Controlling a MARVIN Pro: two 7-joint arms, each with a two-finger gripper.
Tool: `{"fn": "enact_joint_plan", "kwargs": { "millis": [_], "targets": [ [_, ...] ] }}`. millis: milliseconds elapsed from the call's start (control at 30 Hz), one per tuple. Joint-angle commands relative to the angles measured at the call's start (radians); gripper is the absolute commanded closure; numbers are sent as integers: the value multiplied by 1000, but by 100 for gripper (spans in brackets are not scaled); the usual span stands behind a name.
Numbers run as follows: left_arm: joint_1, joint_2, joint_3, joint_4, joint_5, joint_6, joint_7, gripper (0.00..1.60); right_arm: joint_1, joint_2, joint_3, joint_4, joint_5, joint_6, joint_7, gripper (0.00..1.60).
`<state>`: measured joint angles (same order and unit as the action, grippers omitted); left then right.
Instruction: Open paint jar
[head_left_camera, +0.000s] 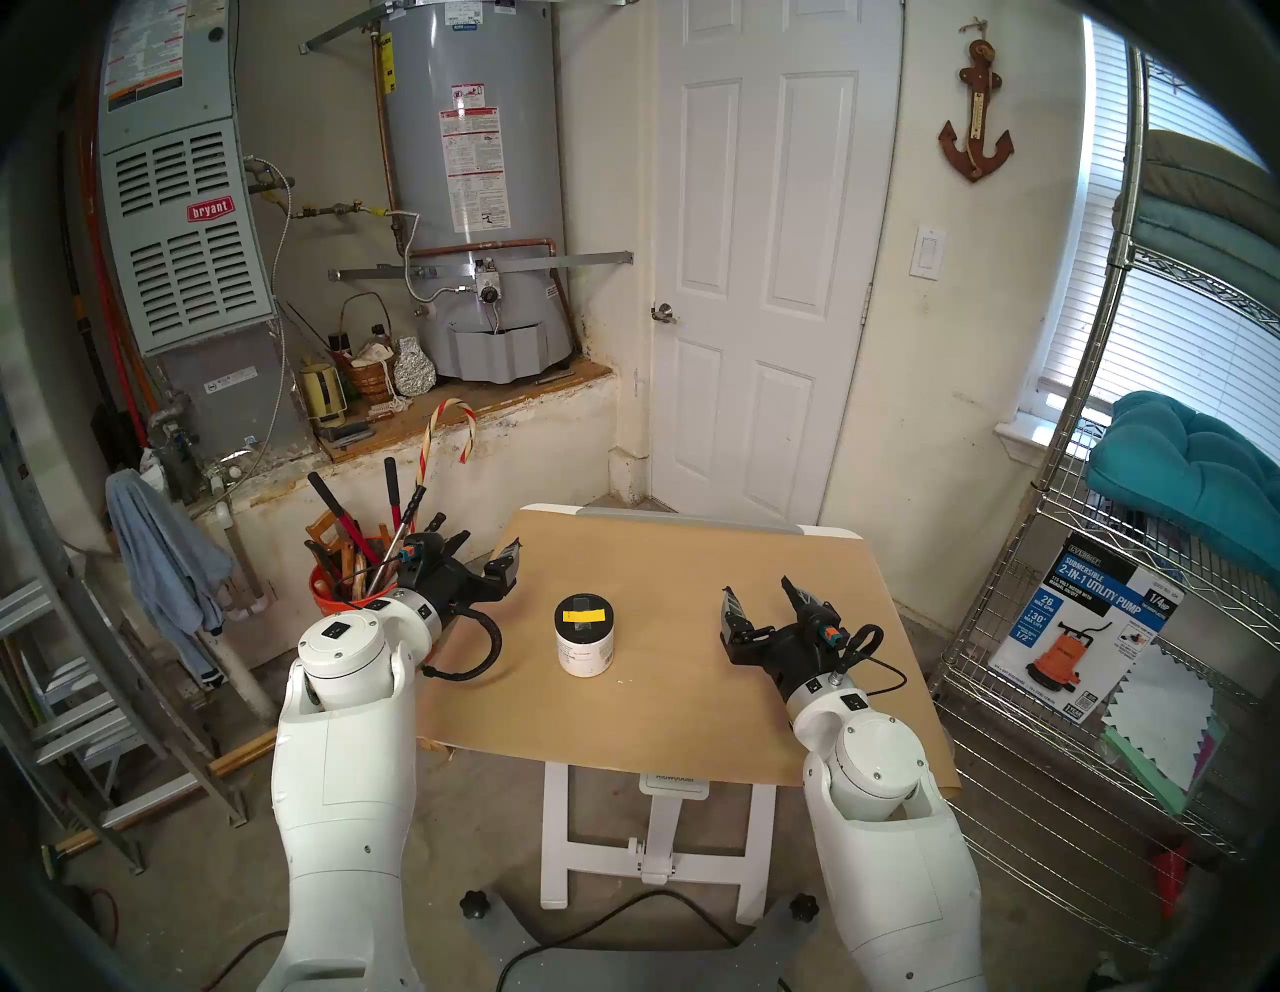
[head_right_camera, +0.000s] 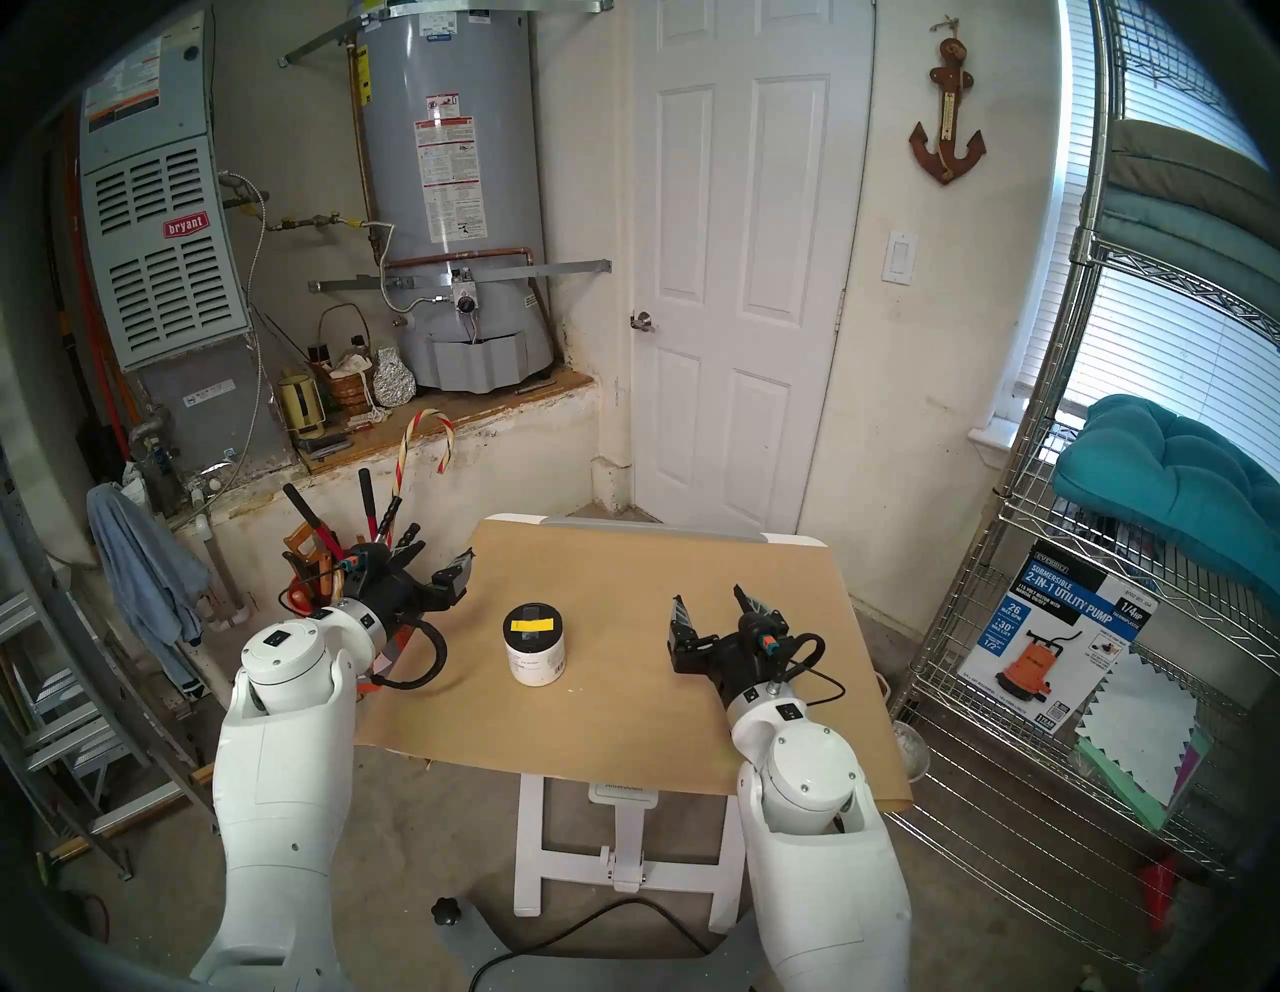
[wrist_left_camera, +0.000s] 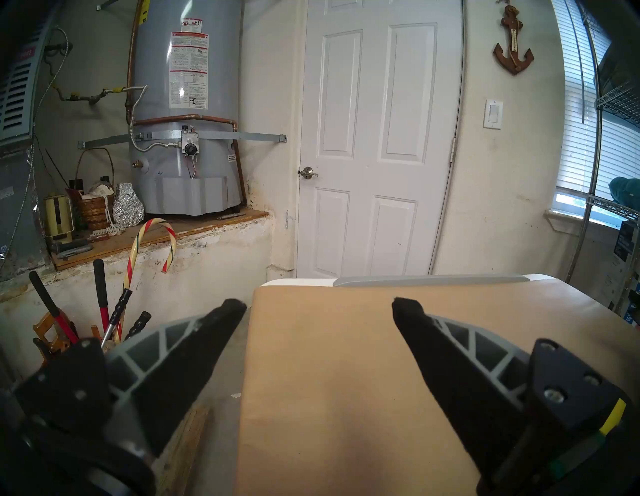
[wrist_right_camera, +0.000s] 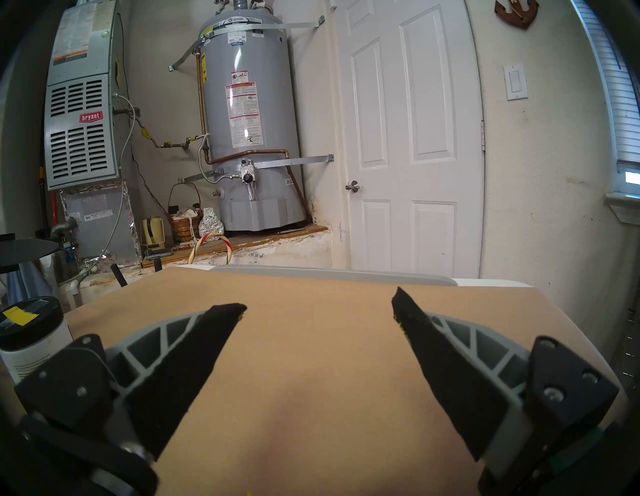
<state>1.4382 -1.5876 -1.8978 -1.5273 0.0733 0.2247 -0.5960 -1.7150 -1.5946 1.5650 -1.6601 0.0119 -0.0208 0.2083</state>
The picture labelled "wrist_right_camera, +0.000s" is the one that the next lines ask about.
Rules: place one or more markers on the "rusty anchor wall decoration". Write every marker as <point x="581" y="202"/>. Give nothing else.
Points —
<point x="517" y="12"/>

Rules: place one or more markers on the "white window blinds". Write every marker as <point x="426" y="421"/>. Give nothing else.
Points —
<point x="620" y="100"/>

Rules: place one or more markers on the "grey water heater tank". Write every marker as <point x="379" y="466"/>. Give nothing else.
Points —
<point x="250" y="190"/>

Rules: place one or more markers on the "gas pipe with yellow valve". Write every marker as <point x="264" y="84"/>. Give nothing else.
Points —
<point x="170" y="145"/>

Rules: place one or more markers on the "silver door knob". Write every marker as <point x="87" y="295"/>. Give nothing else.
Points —
<point x="353" y="186"/>

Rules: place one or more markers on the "wooden heater platform board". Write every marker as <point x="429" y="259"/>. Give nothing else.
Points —
<point x="260" y="242"/>

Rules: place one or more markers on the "white paint jar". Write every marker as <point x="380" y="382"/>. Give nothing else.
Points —
<point x="30" y="362"/>

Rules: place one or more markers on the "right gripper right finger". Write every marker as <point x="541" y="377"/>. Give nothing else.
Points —
<point x="450" y="380"/>

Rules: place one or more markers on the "yellow plastic jug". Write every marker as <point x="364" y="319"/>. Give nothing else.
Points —
<point x="152" y="231"/>

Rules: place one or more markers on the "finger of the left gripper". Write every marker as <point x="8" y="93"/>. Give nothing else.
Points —
<point x="20" y="252"/>

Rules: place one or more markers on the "white window sill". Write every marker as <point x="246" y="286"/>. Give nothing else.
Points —
<point x="625" y="205"/>

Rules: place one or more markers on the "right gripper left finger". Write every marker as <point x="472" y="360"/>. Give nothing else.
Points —
<point x="165" y="380"/>

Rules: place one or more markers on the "white panel door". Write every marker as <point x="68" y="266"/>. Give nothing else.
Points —
<point x="390" y="125"/>

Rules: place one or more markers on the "white light switch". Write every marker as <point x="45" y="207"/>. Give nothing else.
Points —
<point x="515" y="82"/>

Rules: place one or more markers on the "crumpled foil bundle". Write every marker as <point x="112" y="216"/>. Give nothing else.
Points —
<point x="211" y="224"/>

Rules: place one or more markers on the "grey Bryant furnace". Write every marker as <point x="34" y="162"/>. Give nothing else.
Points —
<point x="80" y="145"/>

